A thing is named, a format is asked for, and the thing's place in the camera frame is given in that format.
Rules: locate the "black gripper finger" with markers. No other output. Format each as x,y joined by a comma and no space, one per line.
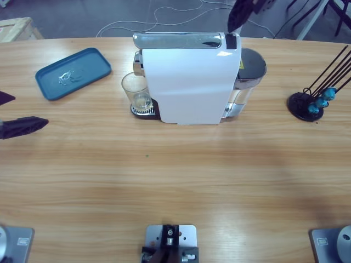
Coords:
263,5
238,13
5,98
22,127

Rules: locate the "silver coffee machine lever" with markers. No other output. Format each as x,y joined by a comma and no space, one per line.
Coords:
175,40

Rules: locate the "clear drinking glass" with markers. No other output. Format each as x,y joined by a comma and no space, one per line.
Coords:
135,87

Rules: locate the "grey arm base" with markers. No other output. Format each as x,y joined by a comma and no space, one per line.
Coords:
16,243
331,243

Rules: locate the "white capsule coffee machine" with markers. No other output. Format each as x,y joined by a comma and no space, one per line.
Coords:
189,85

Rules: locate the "blue coffee capsule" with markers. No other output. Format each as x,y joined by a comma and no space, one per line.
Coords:
313,109
329,93
321,102

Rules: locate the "white metal table leg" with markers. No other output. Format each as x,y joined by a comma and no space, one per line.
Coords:
244,27

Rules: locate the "clear water tank black lid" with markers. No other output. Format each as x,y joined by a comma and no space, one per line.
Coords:
251,63

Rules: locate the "teal plastic tray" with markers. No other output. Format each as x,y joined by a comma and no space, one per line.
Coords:
63,68

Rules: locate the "light wooden crate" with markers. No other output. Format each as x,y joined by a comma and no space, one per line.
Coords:
16,28

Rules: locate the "black chair legs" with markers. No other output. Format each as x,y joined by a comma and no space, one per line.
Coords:
340,23

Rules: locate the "black capsule holder with rods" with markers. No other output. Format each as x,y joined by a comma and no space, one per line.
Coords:
299,105

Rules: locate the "metal grille drip tray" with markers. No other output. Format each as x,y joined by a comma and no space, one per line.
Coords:
142,113

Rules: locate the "white metal frame leg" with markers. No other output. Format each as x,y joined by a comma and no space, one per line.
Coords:
311,22

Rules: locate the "grey mount with dark post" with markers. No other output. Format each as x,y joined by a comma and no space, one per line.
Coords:
170,241

